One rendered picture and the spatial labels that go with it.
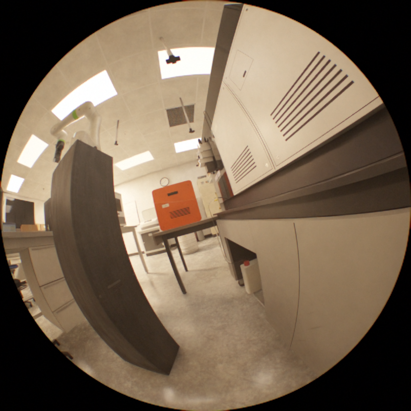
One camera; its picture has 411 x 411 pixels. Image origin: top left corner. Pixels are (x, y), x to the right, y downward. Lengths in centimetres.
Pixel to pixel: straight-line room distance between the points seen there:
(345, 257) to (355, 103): 24
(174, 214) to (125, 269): 81
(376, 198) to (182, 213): 124
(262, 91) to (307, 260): 43
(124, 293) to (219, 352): 59
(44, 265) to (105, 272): 73
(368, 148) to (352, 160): 5
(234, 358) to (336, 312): 60
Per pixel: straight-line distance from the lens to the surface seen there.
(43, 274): 115
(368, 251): 22
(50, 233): 116
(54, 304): 118
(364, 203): 22
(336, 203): 24
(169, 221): 124
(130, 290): 59
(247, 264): 103
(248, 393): 75
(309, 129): 30
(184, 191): 125
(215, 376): 80
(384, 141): 29
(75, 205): 49
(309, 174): 35
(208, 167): 94
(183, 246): 285
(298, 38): 37
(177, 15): 208
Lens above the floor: 74
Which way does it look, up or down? 4 degrees up
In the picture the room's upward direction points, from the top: 16 degrees counter-clockwise
